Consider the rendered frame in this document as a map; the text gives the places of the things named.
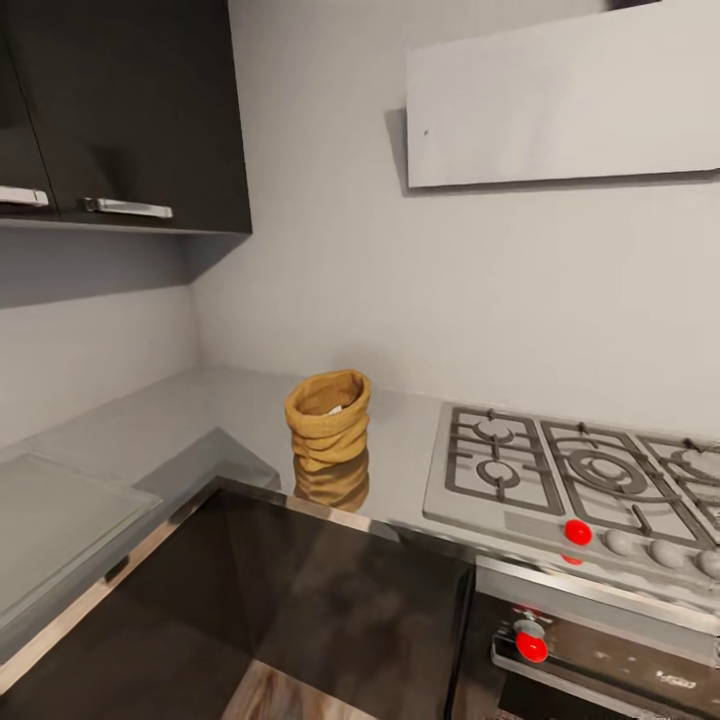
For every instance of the range hood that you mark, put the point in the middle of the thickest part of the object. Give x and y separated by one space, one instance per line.
634 90

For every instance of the cabinet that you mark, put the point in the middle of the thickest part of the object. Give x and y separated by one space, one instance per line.
122 116

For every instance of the popcorn bag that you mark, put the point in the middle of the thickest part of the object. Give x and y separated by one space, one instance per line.
323 435

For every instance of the oven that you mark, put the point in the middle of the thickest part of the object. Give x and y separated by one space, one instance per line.
526 651

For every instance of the burner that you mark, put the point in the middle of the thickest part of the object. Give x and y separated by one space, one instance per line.
643 501

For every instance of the drop in sink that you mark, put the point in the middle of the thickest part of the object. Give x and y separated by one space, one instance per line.
52 519

